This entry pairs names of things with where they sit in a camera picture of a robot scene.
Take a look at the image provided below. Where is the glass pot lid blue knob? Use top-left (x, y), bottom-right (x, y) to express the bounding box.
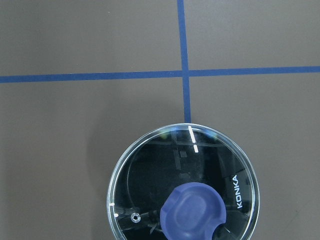
top-left (106, 123), bottom-right (260, 240)

